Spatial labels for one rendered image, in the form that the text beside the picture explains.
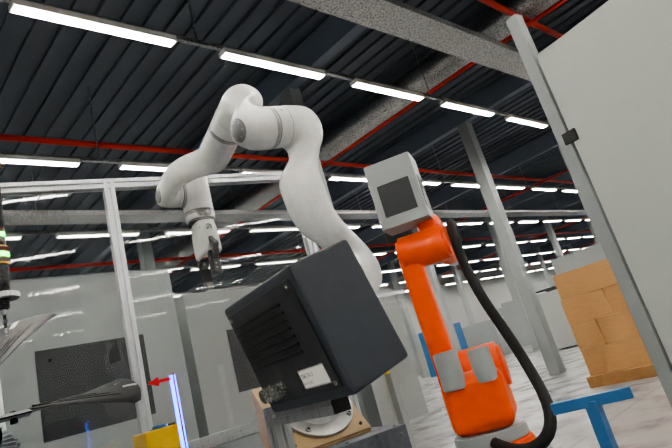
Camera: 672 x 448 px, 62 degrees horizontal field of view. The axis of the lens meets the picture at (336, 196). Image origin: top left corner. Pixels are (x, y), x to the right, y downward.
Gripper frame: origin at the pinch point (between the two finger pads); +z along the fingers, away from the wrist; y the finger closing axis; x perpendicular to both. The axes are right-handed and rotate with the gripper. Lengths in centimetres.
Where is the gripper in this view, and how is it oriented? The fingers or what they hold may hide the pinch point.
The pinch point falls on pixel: (211, 274)
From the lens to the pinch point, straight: 162.7
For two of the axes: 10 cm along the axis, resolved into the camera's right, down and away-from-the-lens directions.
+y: -4.9, 3.9, 7.8
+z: 2.6, 9.2, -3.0
